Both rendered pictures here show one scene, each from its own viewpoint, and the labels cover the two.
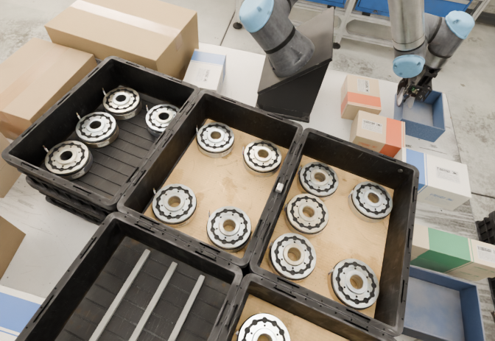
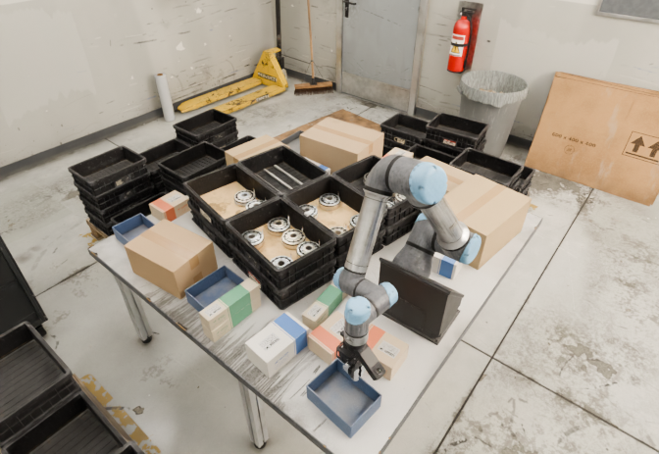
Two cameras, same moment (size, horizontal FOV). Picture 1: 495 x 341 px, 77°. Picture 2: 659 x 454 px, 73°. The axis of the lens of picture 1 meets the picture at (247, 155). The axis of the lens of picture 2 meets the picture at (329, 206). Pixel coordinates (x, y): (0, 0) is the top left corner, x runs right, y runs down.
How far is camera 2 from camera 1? 1.93 m
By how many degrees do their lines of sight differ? 77
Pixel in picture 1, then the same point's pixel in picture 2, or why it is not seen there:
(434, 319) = (211, 297)
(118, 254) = not seen: hidden behind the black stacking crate
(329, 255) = (270, 241)
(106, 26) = (471, 193)
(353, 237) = (270, 254)
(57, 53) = (455, 180)
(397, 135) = (322, 338)
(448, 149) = (292, 406)
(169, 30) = (461, 217)
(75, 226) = not seen: hidden behind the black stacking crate
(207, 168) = (345, 219)
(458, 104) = not seen: outside the picture
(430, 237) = (243, 288)
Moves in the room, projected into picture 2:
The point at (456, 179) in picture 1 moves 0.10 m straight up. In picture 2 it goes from (262, 344) to (260, 326)
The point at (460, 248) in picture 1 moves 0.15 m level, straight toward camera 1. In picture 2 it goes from (228, 298) to (236, 270)
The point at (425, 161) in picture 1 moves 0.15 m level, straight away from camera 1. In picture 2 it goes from (287, 334) to (295, 371)
